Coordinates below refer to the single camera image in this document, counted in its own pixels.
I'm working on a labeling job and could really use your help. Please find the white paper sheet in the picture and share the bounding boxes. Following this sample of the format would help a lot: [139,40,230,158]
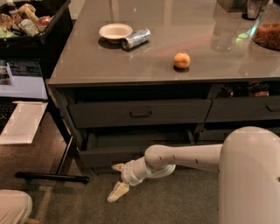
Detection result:
[0,101,48,145]

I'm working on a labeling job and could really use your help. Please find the white robot base corner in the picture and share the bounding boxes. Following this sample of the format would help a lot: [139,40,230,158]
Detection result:
[0,189,32,224]

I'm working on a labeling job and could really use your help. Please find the snack bags in drawer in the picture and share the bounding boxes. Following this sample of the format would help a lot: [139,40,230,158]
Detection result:
[217,81,270,98]

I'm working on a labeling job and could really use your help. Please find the dark appliance at top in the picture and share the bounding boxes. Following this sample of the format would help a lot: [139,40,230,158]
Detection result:
[216,0,268,21]

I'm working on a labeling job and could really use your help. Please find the silver blue drink can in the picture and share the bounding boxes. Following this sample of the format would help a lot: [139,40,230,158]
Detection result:
[122,28,151,50]

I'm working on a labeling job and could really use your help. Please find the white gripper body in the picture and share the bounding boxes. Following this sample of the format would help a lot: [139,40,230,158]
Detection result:
[121,160,143,186]

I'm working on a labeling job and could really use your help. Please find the grey drawer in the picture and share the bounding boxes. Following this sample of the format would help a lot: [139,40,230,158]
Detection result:
[68,99,212,128]
[80,125,194,170]
[195,120,280,144]
[205,81,280,123]

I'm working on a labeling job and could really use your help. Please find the orange fruit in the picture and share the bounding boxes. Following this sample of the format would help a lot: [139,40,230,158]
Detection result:
[173,52,191,69]

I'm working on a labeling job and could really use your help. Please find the white labelled box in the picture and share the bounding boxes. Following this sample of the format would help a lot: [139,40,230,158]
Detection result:
[0,59,47,101]

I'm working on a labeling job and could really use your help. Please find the black cart frame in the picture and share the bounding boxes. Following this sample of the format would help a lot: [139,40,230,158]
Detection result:
[15,99,89,185]

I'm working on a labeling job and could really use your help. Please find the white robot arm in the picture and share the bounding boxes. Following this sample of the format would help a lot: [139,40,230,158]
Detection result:
[108,126,280,224]

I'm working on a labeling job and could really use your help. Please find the black bin of snacks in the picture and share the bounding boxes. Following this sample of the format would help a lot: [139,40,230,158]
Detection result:
[0,0,73,58]

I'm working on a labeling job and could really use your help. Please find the glass jar of snacks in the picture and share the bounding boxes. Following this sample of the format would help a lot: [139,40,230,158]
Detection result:
[253,0,280,51]

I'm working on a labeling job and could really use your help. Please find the clear empty glass container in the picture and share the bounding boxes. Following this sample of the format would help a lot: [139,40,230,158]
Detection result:
[211,3,238,53]

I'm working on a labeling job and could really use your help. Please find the white paper bowl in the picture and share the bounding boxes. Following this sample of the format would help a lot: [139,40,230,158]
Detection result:
[99,24,133,44]

